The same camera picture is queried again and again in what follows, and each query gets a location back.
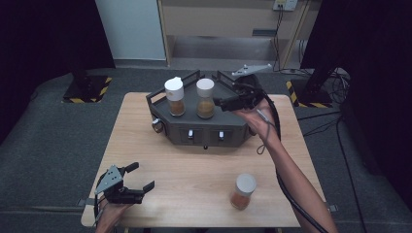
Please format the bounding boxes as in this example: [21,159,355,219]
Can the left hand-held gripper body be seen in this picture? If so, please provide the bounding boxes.
[94,164,145,206]

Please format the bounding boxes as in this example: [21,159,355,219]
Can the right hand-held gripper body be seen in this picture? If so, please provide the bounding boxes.
[231,63,273,111]

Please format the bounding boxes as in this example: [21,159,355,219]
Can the spice jar with yellow-brown powder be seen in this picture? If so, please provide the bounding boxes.
[195,78,216,119]

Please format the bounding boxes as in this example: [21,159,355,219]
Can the black spice rack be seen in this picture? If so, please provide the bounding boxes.
[145,69,260,150]

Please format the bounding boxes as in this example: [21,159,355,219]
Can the spice jar with brown powder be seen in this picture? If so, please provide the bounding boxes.
[163,76,187,117]

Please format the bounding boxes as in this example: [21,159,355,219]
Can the spice jar with orange powder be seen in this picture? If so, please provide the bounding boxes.
[229,173,258,212]

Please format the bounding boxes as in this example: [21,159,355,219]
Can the person's left hand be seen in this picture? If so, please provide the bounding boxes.
[96,194,134,228]

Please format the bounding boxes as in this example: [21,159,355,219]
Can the person's right hand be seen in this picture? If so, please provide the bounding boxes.
[232,98,281,148]

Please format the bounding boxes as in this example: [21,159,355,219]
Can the black glossy rack drawer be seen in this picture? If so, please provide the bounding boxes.
[210,129,233,145]
[151,116,166,134]
[179,128,203,145]

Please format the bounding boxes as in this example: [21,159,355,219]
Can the striped black stand base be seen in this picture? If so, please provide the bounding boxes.
[62,75,114,105]
[286,79,334,109]

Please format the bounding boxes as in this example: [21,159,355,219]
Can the dark label strip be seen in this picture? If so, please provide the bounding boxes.
[252,28,278,37]

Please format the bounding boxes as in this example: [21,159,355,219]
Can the beige wooden cabinet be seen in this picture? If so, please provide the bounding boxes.
[157,0,314,71]

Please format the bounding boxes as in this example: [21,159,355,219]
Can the pale grey panel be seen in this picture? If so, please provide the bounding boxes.
[94,0,167,61]

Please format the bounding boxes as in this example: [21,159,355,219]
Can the black curtain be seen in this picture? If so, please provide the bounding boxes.
[300,0,412,202]
[0,0,116,144]

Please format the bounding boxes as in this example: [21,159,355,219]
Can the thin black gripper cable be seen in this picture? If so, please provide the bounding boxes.
[92,171,110,227]

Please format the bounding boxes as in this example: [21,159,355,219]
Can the grey wrist cord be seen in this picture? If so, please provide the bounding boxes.
[256,109,272,155]

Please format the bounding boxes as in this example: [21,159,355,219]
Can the black outlet cables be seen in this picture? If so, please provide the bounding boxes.
[272,4,285,73]

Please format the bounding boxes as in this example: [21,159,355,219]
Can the tangled black cable bundle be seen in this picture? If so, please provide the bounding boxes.
[329,68,353,98]

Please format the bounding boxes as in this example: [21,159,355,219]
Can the white wall outlet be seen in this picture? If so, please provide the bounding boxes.
[272,0,298,12]

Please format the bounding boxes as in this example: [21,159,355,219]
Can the long black floor cable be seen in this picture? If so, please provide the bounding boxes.
[335,115,368,233]

